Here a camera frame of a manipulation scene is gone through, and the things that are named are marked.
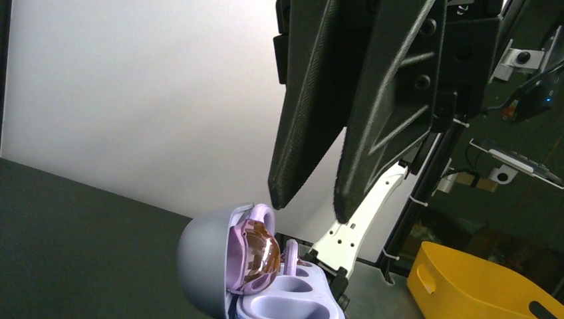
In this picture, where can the lilac earbud charging case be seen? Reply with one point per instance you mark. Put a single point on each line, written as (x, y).
(201, 265)

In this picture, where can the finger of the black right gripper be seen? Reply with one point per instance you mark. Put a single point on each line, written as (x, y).
(319, 52)

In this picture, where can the yellow plastic bin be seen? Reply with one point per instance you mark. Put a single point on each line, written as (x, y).
(447, 283)

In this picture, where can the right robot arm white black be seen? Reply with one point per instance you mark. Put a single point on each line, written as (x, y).
(338, 248)

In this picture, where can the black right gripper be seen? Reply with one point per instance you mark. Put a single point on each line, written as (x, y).
(387, 73)

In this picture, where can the lilac earbud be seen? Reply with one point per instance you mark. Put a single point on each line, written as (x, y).
(253, 254)
(291, 258)

